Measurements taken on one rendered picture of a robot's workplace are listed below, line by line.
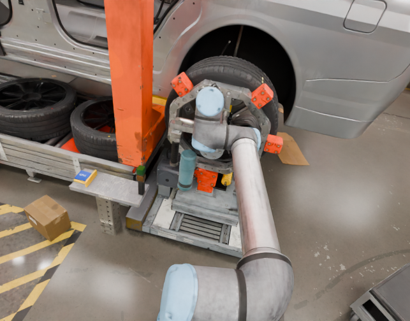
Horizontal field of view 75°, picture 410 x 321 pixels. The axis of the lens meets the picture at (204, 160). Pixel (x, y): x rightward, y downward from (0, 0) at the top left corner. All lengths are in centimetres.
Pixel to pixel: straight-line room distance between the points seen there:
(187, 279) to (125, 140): 119
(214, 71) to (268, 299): 111
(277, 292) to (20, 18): 225
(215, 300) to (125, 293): 134
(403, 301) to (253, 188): 136
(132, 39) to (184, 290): 108
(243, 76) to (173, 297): 111
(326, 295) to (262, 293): 159
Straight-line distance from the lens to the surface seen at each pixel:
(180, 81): 138
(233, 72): 141
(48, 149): 215
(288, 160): 292
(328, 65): 180
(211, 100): 89
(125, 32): 133
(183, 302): 51
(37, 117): 233
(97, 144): 203
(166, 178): 190
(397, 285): 197
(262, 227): 64
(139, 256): 193
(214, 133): 92
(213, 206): 193
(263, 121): 140
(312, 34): 173
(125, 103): 147
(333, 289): 216
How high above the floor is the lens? 167
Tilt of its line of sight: 40 degrees down
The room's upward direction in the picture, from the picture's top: 10 degrees clockwise
